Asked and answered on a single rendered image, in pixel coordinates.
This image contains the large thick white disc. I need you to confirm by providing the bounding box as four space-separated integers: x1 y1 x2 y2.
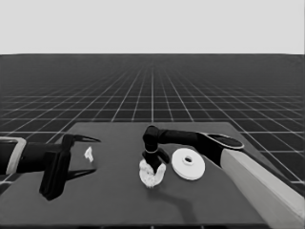
171 148 206 181

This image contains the white round carrier with pins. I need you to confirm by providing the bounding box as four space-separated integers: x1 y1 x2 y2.
138 158 167 189

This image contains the small white T-shaped piece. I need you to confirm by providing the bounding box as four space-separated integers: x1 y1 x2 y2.
83 146 95 163

